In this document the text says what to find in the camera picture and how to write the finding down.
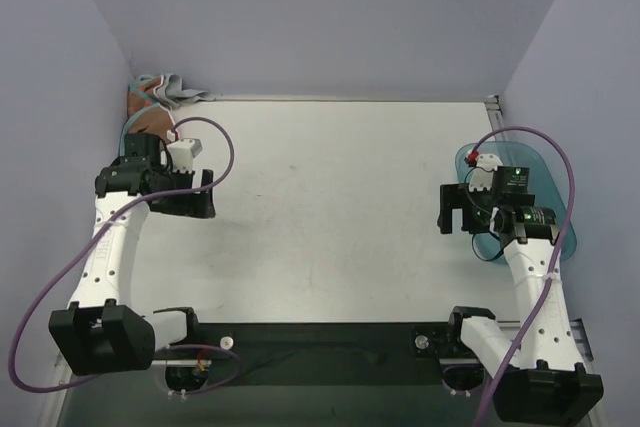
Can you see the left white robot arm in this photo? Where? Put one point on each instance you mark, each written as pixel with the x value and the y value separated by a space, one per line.
pixel 99 332

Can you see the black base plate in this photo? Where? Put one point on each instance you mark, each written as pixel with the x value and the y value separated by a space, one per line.
pixel 321 355

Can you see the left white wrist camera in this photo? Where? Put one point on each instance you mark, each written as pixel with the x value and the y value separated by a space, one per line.
pixel 182 154

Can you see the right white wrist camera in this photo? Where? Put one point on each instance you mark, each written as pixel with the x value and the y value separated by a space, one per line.
pixel 482 174

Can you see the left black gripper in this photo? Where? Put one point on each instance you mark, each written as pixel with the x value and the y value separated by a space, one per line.
pixel 201 193

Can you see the orange brown bear towel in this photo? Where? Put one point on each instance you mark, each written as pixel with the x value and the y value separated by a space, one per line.
pixel 147 110

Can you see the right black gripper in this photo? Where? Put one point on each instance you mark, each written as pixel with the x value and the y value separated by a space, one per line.
pixel 451 208

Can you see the teal plastic tray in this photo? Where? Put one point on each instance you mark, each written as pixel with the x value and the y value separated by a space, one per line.
pixel 541 184

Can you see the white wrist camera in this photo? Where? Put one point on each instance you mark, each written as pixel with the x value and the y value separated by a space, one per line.
pixel 482 174
pixel 182 154

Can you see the grey crumpled towel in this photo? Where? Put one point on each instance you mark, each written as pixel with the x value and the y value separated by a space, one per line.
pixel 172 94

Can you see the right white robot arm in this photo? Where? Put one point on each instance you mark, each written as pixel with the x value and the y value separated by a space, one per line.
pixel 539 376

